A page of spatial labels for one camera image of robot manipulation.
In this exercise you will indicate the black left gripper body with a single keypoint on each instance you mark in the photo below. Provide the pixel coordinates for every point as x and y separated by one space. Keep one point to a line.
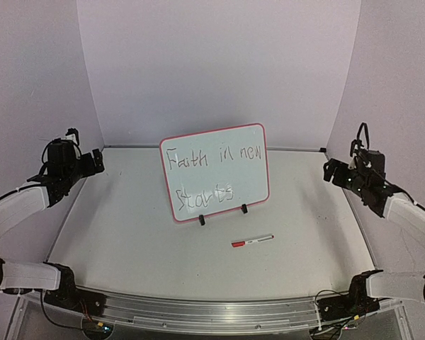
74 173

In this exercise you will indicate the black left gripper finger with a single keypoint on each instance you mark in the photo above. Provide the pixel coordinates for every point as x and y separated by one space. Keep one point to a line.
98 165
97 155

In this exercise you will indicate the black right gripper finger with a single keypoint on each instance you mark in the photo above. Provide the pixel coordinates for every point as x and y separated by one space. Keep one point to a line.
329 169
342 176

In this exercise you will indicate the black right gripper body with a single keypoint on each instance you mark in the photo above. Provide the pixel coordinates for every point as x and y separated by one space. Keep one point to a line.
333 171

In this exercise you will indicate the pink framed whiteboard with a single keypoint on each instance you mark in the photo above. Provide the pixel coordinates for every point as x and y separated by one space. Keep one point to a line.
214 172

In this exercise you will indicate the whiteboard marker pen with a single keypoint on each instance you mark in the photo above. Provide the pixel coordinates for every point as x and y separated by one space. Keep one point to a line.
256 240

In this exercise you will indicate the red marker cap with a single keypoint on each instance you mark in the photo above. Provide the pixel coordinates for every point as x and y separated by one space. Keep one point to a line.
238 244

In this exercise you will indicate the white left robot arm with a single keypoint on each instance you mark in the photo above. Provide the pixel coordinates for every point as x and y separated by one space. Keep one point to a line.
25 229

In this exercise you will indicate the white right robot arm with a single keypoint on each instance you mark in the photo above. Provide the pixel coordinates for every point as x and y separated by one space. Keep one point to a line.
368 288

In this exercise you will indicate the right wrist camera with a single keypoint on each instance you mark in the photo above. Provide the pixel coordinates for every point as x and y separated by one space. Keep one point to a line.
359 148

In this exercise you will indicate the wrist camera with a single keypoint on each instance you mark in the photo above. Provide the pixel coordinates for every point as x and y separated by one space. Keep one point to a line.
72 137
359 148

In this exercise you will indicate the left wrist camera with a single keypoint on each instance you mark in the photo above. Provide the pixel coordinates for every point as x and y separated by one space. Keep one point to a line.
72 137

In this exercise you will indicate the wire whiteboard stand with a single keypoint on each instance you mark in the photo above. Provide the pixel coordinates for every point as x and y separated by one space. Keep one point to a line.
202 219

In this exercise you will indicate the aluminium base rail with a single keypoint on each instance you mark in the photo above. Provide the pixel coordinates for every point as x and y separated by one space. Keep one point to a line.
218 318

